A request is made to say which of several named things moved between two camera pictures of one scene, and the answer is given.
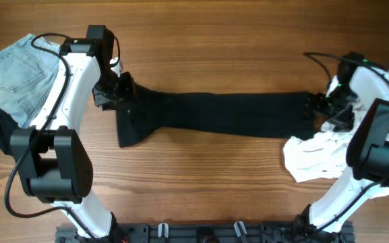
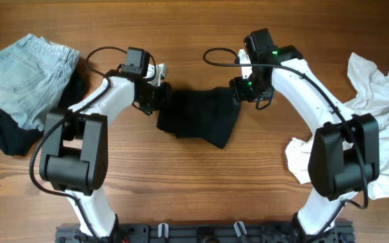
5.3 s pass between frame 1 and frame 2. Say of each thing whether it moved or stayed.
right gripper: moved
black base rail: stayed
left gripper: moved
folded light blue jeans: stayed
